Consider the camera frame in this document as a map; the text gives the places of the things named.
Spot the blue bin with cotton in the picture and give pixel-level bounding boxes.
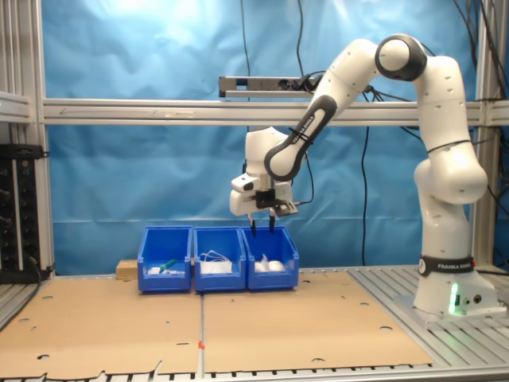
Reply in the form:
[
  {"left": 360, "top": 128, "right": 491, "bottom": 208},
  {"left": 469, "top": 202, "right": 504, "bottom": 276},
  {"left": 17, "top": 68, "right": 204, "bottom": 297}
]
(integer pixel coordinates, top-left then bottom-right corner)
[{"left": 240, "top": 225, "right": 300, "bottom": 292}]

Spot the blue bin with masks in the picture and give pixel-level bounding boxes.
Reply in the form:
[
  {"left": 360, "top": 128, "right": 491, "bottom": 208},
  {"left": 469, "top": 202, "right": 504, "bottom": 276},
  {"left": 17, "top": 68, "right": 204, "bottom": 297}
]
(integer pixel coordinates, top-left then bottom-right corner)
[{"left": 192, "top": 225, "right": 247, "bottom": 294}]

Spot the blue bin with packets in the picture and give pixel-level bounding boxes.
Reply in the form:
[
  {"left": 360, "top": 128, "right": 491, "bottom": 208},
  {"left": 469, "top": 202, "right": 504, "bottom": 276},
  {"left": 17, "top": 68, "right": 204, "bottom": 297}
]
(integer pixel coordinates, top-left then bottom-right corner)
[{"left": 137, "top": 225, "right": 194, "bottom": 294}]

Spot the wooden block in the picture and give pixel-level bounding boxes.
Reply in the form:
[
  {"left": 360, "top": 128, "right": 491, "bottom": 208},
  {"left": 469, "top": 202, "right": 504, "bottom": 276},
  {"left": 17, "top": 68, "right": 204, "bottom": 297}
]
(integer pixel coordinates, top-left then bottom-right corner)
[{"left": 115, "top": 259, "right": 140, "bottom": 282}]

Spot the horizontal aluminium beam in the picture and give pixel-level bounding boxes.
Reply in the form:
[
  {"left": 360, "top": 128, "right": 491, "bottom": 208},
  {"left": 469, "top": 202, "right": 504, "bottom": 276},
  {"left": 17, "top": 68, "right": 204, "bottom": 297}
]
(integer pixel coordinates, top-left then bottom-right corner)
[{"left": 41, "top": 98, "right": 509, "bottom": 127}]

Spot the black equipment rack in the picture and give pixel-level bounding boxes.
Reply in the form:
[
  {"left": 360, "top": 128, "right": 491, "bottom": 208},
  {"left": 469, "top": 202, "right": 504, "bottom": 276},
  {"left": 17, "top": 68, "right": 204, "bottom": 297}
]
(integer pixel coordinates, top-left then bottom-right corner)
[{"left": 0, "top": 143, "right": 51, "bottom": 284}]

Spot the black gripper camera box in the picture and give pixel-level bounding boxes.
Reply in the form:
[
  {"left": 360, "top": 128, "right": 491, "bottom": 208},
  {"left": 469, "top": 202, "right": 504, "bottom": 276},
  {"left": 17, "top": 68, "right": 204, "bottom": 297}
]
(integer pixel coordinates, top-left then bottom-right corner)
[{"left": 255, "top": 189, "right": 301, "bottom": 218}]

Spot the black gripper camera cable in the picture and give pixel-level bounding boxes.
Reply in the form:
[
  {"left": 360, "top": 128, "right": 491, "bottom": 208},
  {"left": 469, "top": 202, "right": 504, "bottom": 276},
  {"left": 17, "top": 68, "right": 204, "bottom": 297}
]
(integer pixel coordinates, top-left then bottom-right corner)
[{"left": 296, "top": 153, "right": 316, "bottom": 206}]

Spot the long black hanging cable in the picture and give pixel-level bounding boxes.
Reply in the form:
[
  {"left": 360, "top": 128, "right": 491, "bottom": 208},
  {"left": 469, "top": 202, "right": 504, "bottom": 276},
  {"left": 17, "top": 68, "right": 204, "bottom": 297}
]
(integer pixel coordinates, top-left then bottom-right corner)
[{"left": 359, "top": 90, "right": 371, "bottom": 267}]

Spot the thin black hanging cable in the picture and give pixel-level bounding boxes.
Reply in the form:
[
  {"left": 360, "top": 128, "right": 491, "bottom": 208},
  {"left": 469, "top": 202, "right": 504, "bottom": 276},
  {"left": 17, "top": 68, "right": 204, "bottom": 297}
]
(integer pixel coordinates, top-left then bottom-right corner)
[
  {"left": 296, "top": 0, "right": 306, "bottom": 77},
  {"left": 239, "top": 0, "right": 252, "bottom": 77}
]

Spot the aluminium frame post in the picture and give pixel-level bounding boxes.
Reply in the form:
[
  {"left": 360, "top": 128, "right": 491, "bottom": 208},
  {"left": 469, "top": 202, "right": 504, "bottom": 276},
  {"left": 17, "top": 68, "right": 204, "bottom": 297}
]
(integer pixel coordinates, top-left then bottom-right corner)
[
  {"left": 0, "top": 0, "right": 56, "bottom": 275},
  {"left": 471, "top": 0, "right": 509, "bottom": 267}
]

